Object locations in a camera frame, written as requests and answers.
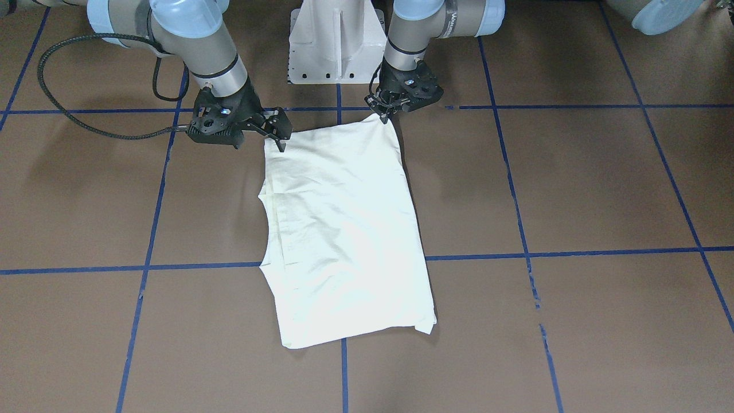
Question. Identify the white pillar with base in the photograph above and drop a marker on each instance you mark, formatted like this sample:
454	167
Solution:
335	42

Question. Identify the cream long-sleeve printed shirt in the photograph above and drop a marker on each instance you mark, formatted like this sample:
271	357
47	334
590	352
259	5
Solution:
344	255

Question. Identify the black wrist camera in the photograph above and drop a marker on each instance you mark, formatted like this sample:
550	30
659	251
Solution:
210	125

